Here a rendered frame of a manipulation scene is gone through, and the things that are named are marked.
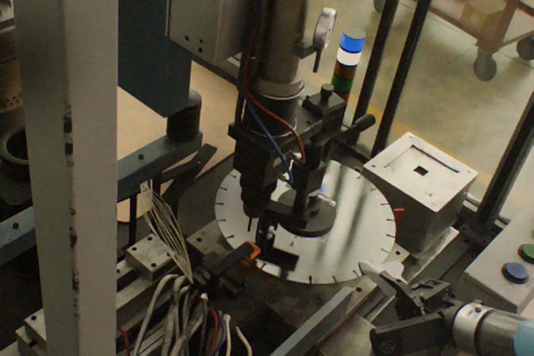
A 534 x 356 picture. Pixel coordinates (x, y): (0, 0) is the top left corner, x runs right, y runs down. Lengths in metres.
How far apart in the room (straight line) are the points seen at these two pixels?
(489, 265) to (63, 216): 1.08
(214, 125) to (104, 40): 1.42
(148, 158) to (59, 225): 0.79
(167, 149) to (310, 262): 0.31
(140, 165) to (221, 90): 0.73
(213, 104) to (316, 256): 0.72
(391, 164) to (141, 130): 0.60
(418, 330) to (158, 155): 0.51
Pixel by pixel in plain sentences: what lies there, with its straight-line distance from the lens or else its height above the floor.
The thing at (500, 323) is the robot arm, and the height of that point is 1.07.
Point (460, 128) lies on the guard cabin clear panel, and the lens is 1.62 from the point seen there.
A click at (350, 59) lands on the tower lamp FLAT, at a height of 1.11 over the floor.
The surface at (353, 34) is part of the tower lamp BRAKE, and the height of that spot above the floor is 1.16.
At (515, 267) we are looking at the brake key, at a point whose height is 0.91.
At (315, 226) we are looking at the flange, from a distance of 1.27.
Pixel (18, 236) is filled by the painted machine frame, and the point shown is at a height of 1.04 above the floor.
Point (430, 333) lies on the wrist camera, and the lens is 1.16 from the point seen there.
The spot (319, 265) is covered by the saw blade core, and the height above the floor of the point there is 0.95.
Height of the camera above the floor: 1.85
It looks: 40 degrees down
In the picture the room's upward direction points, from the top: 10 degrees clockwise
